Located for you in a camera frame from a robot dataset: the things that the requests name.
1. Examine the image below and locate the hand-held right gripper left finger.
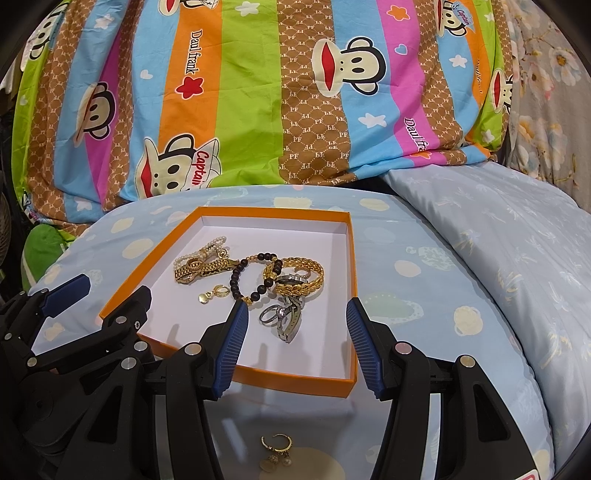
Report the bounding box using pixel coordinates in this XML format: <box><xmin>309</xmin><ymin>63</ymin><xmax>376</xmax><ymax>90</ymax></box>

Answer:
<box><xmin>58</xmin><ymin>300</ymin><xmax>250</xmax><ymax>480</ymax></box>

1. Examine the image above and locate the dark bead bracelet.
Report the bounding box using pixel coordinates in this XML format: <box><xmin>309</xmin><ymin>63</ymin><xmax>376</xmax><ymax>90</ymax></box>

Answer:
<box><xmin>229</xmin><ymin>251</ymin><xmax>283</xmax><ymax>308</ymax></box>

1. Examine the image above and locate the light blue pillow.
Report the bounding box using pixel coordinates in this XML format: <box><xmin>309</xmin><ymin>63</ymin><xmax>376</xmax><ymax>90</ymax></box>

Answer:
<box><xmin>381</xmin><ymin>164</ymin><xmax>591</xmax><ymax>480</ymax></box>

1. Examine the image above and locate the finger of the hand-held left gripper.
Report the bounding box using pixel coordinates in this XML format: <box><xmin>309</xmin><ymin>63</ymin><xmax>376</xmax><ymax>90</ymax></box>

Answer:
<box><xmin>0</xmin><ymin>274</ymin><xmax>92</xmax><ymax>343</ymax></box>
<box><xmin>25</xmin><ymin>285</ymin><xmax>153</xmax><ymax>371</ymax></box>

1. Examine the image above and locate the dark fan grille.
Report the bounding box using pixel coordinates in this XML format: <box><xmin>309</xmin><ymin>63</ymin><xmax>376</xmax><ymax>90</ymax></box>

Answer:
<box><xmin>0</xmin><ymin>189</ymin><xmax>12</xmax><ymax>268</ymax></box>

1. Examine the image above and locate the grey floral cloth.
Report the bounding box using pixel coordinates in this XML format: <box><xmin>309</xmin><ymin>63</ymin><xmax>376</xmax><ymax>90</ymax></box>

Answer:
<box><xmin>501</xmin><ymin>0</ymin><xmax>591</xmax><ymax>208</ymax></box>

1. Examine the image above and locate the light blue planet bedsheet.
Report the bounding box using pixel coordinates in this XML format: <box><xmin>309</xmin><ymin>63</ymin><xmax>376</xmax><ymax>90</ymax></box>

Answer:
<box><xmin>28</xmin><ymin>185</ymin><xmax>555</xmax><ymax>480</ymax></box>

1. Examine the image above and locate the gold pearl drop earring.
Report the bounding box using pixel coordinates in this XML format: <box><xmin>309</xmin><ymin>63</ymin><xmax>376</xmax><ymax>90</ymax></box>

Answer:
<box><xmin>259</xmin><ymin>434</ymin><xmax>294</xmax><ymax>474</ymax></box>

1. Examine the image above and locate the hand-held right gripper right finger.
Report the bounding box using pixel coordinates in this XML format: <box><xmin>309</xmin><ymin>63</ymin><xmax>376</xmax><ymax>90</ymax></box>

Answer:
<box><xmin>345</xmin><ymin>296</ymin><xmax>541</xmax><ymax>480</ymax></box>

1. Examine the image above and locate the colourful monkey printed blanket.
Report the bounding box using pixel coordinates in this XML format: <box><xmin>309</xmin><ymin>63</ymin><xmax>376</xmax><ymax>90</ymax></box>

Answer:
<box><xmin>14</xmin><ymin>0</ymin><xmax>513</xmax><ymax>227</ymax></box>

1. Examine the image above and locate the pearl bracelet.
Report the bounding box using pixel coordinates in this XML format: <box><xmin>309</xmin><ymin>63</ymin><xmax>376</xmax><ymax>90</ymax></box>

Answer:
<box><xmin>174</xmin><ymin>236</ymin><xmax>229</xmax><ymax>273</ymax></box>

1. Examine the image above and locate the gold leaf bracelet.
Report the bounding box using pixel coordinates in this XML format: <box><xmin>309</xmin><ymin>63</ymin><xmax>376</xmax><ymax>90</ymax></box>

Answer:
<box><xmin>263</xmin><ymin>256</ymin><xmax>325</xmax><ymax>297</ymax></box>

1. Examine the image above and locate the orange cardboard box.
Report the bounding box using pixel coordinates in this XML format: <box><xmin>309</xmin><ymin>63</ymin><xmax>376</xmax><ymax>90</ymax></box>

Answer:
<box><xmin>100</xmin><ymin>206</ymin><xmax>360</xmax><ymax>398</ymax></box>

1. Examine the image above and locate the gold watch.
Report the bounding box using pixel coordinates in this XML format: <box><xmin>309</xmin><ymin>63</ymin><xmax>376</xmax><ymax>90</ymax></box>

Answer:
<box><xmin>174</xmin><ymin>251</ymin><xmax>241</xmax><ymax>286</ymax></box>

